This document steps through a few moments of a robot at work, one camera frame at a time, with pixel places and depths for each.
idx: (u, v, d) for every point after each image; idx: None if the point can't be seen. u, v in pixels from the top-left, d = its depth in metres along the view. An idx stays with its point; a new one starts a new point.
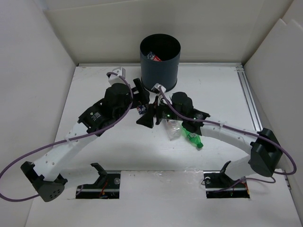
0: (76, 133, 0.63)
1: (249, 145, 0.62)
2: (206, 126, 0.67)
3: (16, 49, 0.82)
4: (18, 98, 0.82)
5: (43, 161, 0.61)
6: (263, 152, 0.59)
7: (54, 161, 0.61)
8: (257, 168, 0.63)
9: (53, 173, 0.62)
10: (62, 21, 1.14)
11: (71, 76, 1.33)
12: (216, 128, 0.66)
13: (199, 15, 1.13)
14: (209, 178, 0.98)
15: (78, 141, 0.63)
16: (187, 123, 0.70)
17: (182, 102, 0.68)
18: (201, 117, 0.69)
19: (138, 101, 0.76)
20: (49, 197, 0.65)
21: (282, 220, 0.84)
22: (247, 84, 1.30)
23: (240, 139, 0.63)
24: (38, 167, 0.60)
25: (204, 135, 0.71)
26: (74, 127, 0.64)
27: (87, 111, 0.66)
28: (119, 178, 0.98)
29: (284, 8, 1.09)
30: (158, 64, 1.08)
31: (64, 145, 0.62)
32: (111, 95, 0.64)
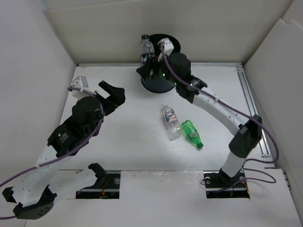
0: (47, 159, 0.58)
1: (237, 127, 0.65)
2: (201, 97, 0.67)
3: (16, 49, 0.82)
4: (18, 98, 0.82)
5: (19, 188, 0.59)
6: (248, 135, 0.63)
7: (29, 187, 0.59)
8: (233, 148, 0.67)
9: (32, 197, 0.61)
10: (61, 21, 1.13)
11: (71, 76, 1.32)
12: (210, 101, 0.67)
13: (199, 15, 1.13)
14: (209, 178, 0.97)
15: (49, 166, 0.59)
16: (182, 87, 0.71)
17: (180, 63, 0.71)
18: (198, 84, 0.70)
19: (114, 104, 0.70)
20: (38, 215, 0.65)
21: (282, 220, 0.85)
22: (247, 84, 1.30)
23: (230, 119, 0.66)
24: (15, 195, 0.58)
25: (194, 104, 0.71)
26: (44, 152, 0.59)
27: (54, 133, 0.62)
28: (119, 178, 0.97)
29: (284, 8, 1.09)
30: (158, 64, 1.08)
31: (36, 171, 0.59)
32: (76, 112, 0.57)
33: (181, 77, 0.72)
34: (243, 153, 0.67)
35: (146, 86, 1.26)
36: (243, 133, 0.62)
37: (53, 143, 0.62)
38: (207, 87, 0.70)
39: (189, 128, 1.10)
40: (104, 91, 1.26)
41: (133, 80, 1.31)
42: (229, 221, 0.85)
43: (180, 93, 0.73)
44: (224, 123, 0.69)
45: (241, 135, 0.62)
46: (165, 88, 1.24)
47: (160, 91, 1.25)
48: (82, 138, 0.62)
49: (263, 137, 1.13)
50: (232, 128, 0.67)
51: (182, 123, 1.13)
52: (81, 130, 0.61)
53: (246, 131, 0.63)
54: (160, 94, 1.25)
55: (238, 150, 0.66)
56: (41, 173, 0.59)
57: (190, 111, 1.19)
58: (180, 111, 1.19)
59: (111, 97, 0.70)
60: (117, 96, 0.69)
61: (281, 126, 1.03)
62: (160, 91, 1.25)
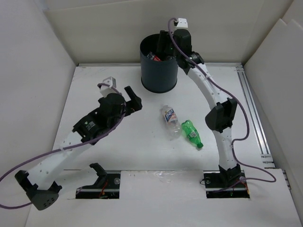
0: (70, 143, 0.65)
1: (215, 103, 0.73)
2: (195, 70, 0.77)
3: (16, 49, 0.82)
4: (19, 99, 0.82)
5: (37, 170, 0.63)
6: (220, 112, 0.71)
7: (48, 170, 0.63)
8: (207, 119, 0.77)
9: (46, 182, 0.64)
10: (61, 21, 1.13)
11: (71, 76, 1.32)
12: (201, 76, 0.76)
13: (199, 14, 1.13)
14: (209, 178, 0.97)
15: (72, 151, 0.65)
16: (181, 58, 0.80)
17: (181, 36, 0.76)
18: (196, 58, 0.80)
19: (131, 108, 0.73)
20: (43, 205, 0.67)
21: (282, 220, 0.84)
22: (247, 84, 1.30)
23: (212, 96, 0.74)
24: (31, 177, 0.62)
25: (189, 76, 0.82)
26: (68, 136, 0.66)
27: (81, 121, 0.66)
28: (119, 178, 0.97)
29: (284, 8, 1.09)
30: (158, 64, 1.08)
31: (58, 154, 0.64)
32: (106, 104, 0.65)
33: (182, 49, 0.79)
34: (214, 127, 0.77)
35: (146, 86, 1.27)
36: (217, 108, 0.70)
37: (78, 130, 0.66)
38: (203, 64, 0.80)
39: (189, 128, 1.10)
40: None
41: (133, 80, 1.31)
42: (229, 221, 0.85)
43: (178, 63, 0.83)
44: (206, 98, 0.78)
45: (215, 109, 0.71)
46: (165, 88, 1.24)
47: (161, 91, 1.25)
48: (104, 129, 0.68)
49: (263, 136, 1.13)
50: (211, 103, 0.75)
51: (182, 123, 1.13)
52: (105, 122, 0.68)
53: (221, 109, 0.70)
54: (160, 94, 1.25)
55: (212, 122, 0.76)
56: (61, 157, 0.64)
57: (190, 111, 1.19)
58: (180, 111, 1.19)
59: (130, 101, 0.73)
60: (137, 102, 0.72)
61: (281, 126, 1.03)
62: (160, 91, 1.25)
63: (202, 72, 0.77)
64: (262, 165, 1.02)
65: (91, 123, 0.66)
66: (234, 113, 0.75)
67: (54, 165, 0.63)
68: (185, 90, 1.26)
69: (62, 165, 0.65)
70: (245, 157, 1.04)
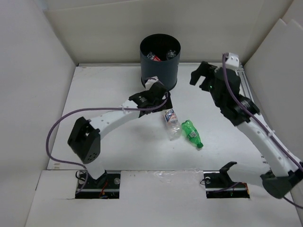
0: (128, 106, 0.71)
1: (287, 173, 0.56)
2: (252, 125, 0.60)
3: (16, 49, 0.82)
4: (19, 99, 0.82)
5: (99, 119, 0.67)
6: (295, 183, 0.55)
7: (109, 121, 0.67)
8: (270, 186, 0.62)
9: (102, 133, 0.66)
10: (62, 21, 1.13)
11: (71, 76, 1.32)
12: (262, 134, 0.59)
13: (199, 15, 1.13)
14: (209, 178, 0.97)
15: (129, 112, 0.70)
16: (228, 107, 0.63)
17: (230, 81, 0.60)
18: (247, 105, 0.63)
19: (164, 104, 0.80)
20: (87, 160, 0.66)
21: (282, 220, 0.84)
22: (247, 83, 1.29)
23: (279, 161, 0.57)
24: (94, 122, 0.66)
25: (237, 128, 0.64)
26: (126, 101, 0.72)
27: (136, 94, 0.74)
28: (119, 178, 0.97)
29: (284, 8, 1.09)
30: (158, 64, 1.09)
31: (118, 112, 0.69)
32: (156, 87, 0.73)
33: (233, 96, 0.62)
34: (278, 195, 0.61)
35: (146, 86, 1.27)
36: (289, 177, 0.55)
37: (134, 100, 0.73)
38: (259, 114, 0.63)
39: (189, 127, 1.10)
40: (103, 91, 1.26)
41: (133, 80, 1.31)
42: (229, 221, 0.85)
43: (224, 112, 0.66)
44: (268, 159, 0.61)
45: (286, 179, 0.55)
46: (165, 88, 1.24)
47: None
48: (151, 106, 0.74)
49: None
50: (277, 169, 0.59)
51: (182, 123, 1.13)
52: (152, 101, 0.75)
53: (296, 179, 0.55)
54: None
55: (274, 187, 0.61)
56: (120, 114, 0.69)
57: (190, 111, 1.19)
58: (180, 111, 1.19)
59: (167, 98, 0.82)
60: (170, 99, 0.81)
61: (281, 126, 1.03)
62: None
63: (262, 127, 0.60)
64: (262, 165, 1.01)
65: (143, 98, 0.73)
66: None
67: (115, 118, 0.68)
68: (185, 90, 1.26)
69: (116, 123, 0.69)
70: (245, 157, 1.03)
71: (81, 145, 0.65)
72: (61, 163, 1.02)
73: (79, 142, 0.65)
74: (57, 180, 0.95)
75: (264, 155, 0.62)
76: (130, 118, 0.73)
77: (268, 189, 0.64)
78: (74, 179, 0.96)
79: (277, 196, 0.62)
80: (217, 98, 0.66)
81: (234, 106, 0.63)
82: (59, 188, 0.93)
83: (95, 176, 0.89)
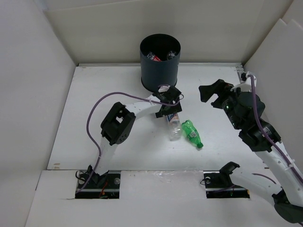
0: (153, 100, 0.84)
1: None
2: (272, 154, 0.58)
3: (16, 49, 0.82)
4: (18, 99, 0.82)
5: (132, 106, 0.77)
6: None
7: (140, 108, 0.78)
8: (283, 210, 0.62)
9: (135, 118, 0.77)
10: (62, 21, 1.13)
11: (71, 76, 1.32)
12: (282, 164, 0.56)
13: (199, 15, 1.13)
14: (209, 178, 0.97)
15: (155, 104, 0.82)
16: (248, 132, 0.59)
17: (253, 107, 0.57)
18: (268, 130, 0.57)
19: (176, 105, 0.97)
20: (118, 141, 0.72)
21: (282, 220, 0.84)
22: None
23: (299, 193, 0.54)
24: (129, 108, 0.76)
25: (255, 152, 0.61)
26: (151, 96, 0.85)
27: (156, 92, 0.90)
28: (119, 178, 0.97)
29: (284, 8, 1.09)
30: (158, 64, 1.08)
31: (147, 102, 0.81)
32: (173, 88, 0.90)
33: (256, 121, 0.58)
34: (291, 220, 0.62)
35: (146, 86, 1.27)
36: None
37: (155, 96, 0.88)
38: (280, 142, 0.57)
39: (189, 128, 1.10)
40: (103, 91, 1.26)
41: (133, 80, 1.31)
42: (229, 220, 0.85)
43: (242, 138, 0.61)
44: (285, 188, 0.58)
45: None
46: None
47: None
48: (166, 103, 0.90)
49: None
50: (294, 199, 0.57)
51: (182, 123, 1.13)
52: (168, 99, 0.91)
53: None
54: None
55: (287, 213, 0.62)
56: (149, 104, 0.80)
57: (190, 111, 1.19)
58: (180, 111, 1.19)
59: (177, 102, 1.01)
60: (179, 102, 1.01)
61: (280, 126, 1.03)
62: None
63: (283, 157, 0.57)
64: (262, 165, 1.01)
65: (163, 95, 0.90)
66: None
67: (145, 106, 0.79)
68: (185, 91, 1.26)
69: (144, 112, 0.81)
70: (245, 157, 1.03)
71: (115, 126, 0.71)
72: (61, 163, 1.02)
73: (112, 124, 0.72)
74: (57, 180, 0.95)
75: (282, 185, 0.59)
76: (152, 110, 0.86)
77: (280, 213, 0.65)
78: (74, 179, 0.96)
79: (289, 220, 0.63)
80: (237, 121, 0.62)
81: (255, 132, 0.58)
82: (59, 188, 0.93)
83: (100, 173, 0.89)
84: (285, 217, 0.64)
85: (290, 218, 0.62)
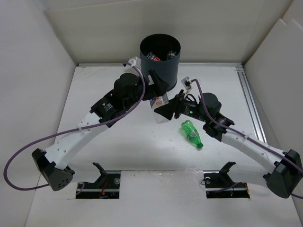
0: (88, 123, 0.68)
1: (273, 165, 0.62)
2: (229, 134, 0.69)
3: (16, 49, 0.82)
4: (18, 98, 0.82)
5: (55, 149, 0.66)
6: (286, 173, 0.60)
7: (65, 148, 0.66)
8: (272, 185, 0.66)
9: (64, 161, 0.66)
10: (61, 21, 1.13)
11: (71, 76, 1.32)
12: (239, 138, 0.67)
13: (199, 15, 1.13)
14: (209, 178, 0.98)
15: (90, 130, 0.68)
16: (209, 126, 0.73)
17: (211, 106, 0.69)
18: (225, 122, 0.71)
19: (153, 92, 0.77)
20: (58, 185, 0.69)
21: (283, 220, 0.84)
22: (248, 84, 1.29)
23: (263, 156, 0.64)
24: (50, 154, 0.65)
25: (223, 142, 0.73)
26: (86, 117, 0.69)
27: (100, 102, 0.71)
28: (119, 178, 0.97)
29: (284, 8, 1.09)
30: (158, 64, 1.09)
31: (77, 133, 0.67)
32: (120, 87, 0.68)
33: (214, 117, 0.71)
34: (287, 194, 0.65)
35: None
36: (277, 169, 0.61)
37: (96, 111, 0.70)
38: (234, 125, 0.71)
39: (189, 128, 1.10)
40: (103, 91, 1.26)
41: None
42: (229, 220, 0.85)
43: (207, 131, 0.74)
44: (258, 161, 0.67)
45: (276, 172, 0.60)
46: None
47: None
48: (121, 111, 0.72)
49: (263, 136, 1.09)
50: (267, 166, 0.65)
51: (182, 123, 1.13)
52: (120, 103, 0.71)
53: (284, 170, 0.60)
54: None
55: (279, 187, 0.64)
56: (78, 136, 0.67)
57: None
58: None
59: (154, 86, 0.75)
60: (160, 87, 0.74)
61: (281, 126, 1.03)
62: None
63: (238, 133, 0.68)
64: None
65: (108, 105, 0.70)
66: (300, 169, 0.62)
67: (71, 144, 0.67)
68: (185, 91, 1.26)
69: (81, 143, 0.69)
70: (245, 157, 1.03)
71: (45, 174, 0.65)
72: None
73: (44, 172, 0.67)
74: None
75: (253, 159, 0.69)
76: (96, 134, 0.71)
77: (275, 190, 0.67)
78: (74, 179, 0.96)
79: (286, 194, 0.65)
80: (205, 118, 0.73)
81: (214, 125, 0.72)
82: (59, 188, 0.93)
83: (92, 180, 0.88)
84: (280, 193, 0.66)
85: (283, 191, 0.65)
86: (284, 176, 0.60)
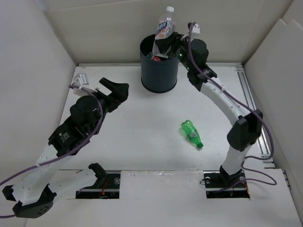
0: (47, 158, 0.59)
1: (236, 117, 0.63)
2: (208, 84, 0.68)
3: (16, 48, 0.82)
4: (18, 97, 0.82)
5: (19, 187, 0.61)
6: (245, 127, 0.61)
7: (29, 186, 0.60)
8: (231, 138, 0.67)
9: (32, 197, 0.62)
10: (61, 21, 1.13)
11: (71, 76, 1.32)
12: (216, 90, 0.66)
13: (199, 15, 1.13)
14: (209, 178, 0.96)
15: (50, 165, 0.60)
16: (193, 74, 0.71)
17: (198, 50, 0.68)
18: (209, 74, 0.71)
19: (116, 100, 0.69)
20: (38, 213, 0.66)
21: (282, 220, 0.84)
22: (247, 84, 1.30)
23: (232, 109, 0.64)
24: (15, 193, 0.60)
25: (202, 92, 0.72)
26: (45, 151, 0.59)
27: (56, 132, 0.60)
28: (119, 178, 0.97)
29: (284, 8, 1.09)
30: (158, 64, 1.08)
31: (37, 170, 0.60)
32: (75, 116, 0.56)
33: (198, 64, 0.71)
34: (240, 147, 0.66)
35: (146, 86, 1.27)
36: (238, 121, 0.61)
37: (54, 143, 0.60)
38: (216, 78, 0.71)
39: (189, 128, 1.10)
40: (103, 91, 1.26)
41: (132, 80, 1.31)
42: (229, 220, 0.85)
43: (189, 78, 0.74)
44: (226, 115, 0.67)
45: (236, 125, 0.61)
46: (165, 88, 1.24)
47: (159, 91, 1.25)
48: (82, 138, 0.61)
49: (263, 137, 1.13)
50: (231, 120, 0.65)
51: (182, 123, 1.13)
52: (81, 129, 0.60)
53: (245, 123, 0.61)
54: (160, 94, 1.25)
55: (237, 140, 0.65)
56: (40, 173, 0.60)
57: (190, 111, 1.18)
58: (180, 111, 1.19)
59: (113, 94, 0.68)
60: (120, 93, 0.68)
61: (281, 126, 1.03)
62: (160, 91, 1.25)
63: (217, 85, 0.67)
64: (262, 165, 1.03)
65: (66, 136, 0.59)
66: (260, 128, 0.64)
67: (33, 181, 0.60)
68: (186, 90, 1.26)
69: (47, 177, 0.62)
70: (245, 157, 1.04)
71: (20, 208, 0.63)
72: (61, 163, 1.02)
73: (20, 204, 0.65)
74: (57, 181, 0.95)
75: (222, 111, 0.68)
76: (61, 164, 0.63)
77: (232, 143, 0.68)
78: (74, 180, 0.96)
79: (240, 148, 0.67)
80: (189, 65, 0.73)
81: (198, 73, 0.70)
82: None
83: (91, 183, 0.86)
84: (236, 146, 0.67)
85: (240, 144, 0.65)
86: (242, 129, 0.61)
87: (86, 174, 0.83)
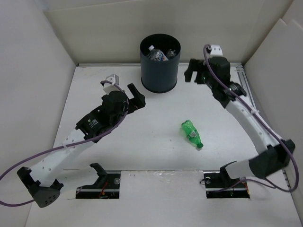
0: (73, 140, 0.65)
1: (265, 145, 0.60)
2: (236, 105, 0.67)
3: (16, 49, 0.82)
4: (19, 97, 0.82)
5: (39, 167, 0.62)
6: (273, 157, 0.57)
7: (50, 166, 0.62)
8: (253, 164, 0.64)
9: (48, 179, 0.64)
10: (61, 21, 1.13)
11: (71, 76, 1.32)
12: (245, 112, 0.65)
13: (199, 15, 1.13)
14: (209, 178, 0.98)
15: (75, 147, 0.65)
16: (219, 91, 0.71)
17: (218, 65, 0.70)
18: (236, 90, 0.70)
19: (134, 106, 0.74)
20: (44, 202, 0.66)
21: (282, 220, 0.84)
22: (247, 83, 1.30)
23: (261, 136, 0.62)
24: (34, 173, 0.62)
25: (227, 111, 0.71)
26: (71, 134, 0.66)
27: (84, 118, 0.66)
28: (119, 178, 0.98)
29: (284, 8, 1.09)
30: (158, 63, 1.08)
31: (61, 151, 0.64)
32: (108, 102, 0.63)
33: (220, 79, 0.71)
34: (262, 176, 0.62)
35: (146, 86, 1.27)
36: (267, 150, 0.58)
37: (81, 127, 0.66)
38: (245, 96, 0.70)
39: (189, 127, 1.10)
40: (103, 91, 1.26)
41: (132, 80, 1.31)
42: (229, 220, 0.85)
43: (215, 96, 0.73)
44: (252, 138, 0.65)
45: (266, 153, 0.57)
46: (165, 88, 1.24)
47: (159, 91, 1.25)
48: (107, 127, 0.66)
49: None
50: (259, 145, 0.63)
51: (182, 123, 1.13)
52: (107, 119, 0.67)
53: (274, 153, 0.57)
54: (160, 94, 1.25)
55: (262, 170, 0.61)
56: (63, 155, 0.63)
57: (190, 111, 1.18)
58: (180, 111, 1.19)
59: (133, 99, 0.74)
60: (140, 100, 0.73)
61: (281, 126, 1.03)
62: (160, 91, 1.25)
63: (246, 107, 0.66)
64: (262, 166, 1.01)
65: (93, 122, 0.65)
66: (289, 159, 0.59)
67: (56, 162, 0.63)
68: (185, 90, 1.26)
69: (67, 160, 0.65)
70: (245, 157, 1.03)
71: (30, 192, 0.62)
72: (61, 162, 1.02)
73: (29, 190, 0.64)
74: None
75: (248, 133, 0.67)
76: (81, 152, 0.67)
77: (254, 172, 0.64)
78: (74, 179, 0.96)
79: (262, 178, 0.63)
80: (213, 83, 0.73)
81: (223, 89, 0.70)
82: None
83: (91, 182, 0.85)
84: (258, 175, 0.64)
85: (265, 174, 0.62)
86: (271, 160, 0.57)
87: (88, 172, 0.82)
